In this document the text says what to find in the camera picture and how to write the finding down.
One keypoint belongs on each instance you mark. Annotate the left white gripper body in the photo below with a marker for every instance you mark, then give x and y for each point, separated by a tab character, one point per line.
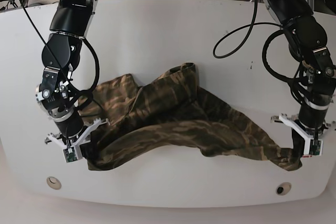
306	133

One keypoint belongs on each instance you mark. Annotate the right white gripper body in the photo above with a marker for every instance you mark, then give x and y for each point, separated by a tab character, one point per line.
72	143

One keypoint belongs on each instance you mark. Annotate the camouflage T-shirt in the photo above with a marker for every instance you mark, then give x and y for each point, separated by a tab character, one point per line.
174	110

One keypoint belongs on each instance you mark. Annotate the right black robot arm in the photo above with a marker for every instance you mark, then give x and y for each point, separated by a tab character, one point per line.
56	95

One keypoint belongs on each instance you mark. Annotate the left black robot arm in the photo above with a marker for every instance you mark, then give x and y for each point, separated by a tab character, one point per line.
314	83

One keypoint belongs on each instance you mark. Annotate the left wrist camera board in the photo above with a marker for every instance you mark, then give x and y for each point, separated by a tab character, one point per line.
316	147

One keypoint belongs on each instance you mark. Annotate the right table cable grommet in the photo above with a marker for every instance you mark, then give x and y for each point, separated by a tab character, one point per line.
283	188

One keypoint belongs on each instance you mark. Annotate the table cable grommet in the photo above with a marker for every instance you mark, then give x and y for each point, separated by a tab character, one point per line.
283	188
53	183

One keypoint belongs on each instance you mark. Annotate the left table cable grommet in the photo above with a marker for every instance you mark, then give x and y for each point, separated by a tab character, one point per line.
53	183

